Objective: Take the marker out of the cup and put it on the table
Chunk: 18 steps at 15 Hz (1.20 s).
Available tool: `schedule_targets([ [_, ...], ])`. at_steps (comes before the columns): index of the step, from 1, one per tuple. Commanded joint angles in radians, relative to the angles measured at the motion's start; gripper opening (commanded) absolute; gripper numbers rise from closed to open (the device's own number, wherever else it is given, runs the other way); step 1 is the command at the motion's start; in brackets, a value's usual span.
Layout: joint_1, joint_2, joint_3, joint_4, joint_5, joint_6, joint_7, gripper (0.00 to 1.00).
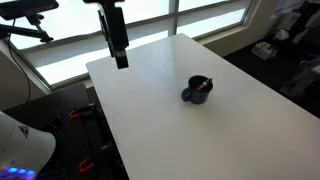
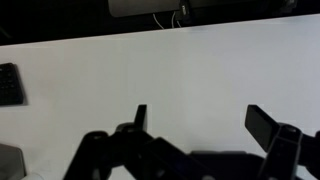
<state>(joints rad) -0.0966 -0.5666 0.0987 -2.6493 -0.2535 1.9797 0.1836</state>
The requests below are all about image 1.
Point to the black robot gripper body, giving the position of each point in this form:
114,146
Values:
114,29

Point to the red Expo marker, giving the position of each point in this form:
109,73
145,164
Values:
204,84

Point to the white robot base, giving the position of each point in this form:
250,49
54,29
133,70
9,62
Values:
24,150

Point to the orange black clamp far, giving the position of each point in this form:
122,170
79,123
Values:
81,112

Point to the orange black clamp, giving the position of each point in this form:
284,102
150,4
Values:
81,112
96,158

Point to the dark blue enamel mug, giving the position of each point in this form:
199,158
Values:
190,94

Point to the black perforated mounting board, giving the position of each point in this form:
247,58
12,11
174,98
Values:
77,140

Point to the orange black clamp near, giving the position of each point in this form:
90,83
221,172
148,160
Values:
96,158

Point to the white device on floor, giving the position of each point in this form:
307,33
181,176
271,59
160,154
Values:
264,50

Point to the black camera on mount arm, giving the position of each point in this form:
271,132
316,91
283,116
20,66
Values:
31,10

